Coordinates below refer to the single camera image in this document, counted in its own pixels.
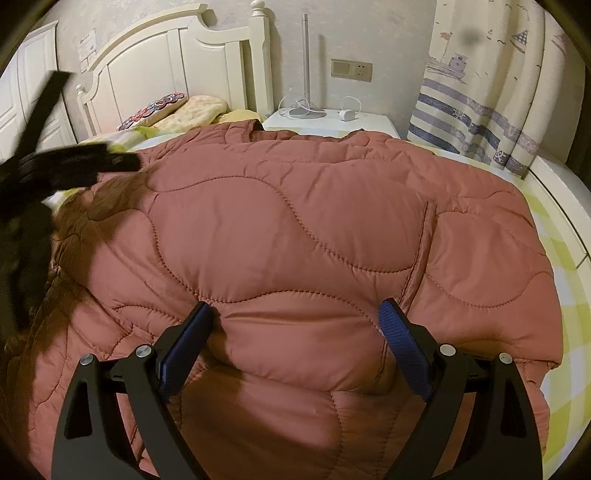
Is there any yellow pillow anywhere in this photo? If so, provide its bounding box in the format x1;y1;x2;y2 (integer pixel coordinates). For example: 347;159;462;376
152;95;230;130

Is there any yellow checked bed sheet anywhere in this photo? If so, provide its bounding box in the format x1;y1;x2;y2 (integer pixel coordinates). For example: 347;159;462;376
44;108;591;480

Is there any white lamp cable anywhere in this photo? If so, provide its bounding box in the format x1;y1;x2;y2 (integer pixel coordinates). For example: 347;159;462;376
276;91;311;117

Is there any white wardrobe door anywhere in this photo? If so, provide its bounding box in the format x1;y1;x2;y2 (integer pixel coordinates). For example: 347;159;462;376
0;21;78;155

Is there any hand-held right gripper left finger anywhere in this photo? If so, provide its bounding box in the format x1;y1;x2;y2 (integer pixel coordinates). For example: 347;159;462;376
52;301;215;480

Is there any white charger with cable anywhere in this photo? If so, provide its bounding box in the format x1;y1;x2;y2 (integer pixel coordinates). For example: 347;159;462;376
338;95;362;121

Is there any white bed side rail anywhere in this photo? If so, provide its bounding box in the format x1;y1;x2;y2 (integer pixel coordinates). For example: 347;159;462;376
526;154;591;274

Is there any beige wall socket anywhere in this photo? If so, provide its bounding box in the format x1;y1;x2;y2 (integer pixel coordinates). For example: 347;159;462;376
330;58;373;84

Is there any white wooden headboard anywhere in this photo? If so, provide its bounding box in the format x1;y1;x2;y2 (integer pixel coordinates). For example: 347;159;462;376
75;0;275;137

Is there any white nightstand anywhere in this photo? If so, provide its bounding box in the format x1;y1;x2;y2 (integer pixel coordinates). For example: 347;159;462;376
262;108;402;140

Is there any grey desk lamp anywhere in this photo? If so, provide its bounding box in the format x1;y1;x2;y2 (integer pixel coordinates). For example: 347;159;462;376
288;13;327;119

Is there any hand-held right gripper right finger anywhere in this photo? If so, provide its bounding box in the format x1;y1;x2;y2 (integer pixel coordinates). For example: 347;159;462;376
378;298;543;480

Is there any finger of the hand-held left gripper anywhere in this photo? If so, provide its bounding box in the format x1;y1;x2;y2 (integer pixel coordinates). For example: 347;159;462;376
15;70;71;158
54;143;140;189

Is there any sailboat print curtain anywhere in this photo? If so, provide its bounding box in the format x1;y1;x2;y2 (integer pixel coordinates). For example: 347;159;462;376
406;0;574;181

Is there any floral embroidered cushion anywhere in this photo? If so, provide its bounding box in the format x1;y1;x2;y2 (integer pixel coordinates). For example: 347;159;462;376
117;93;189;132

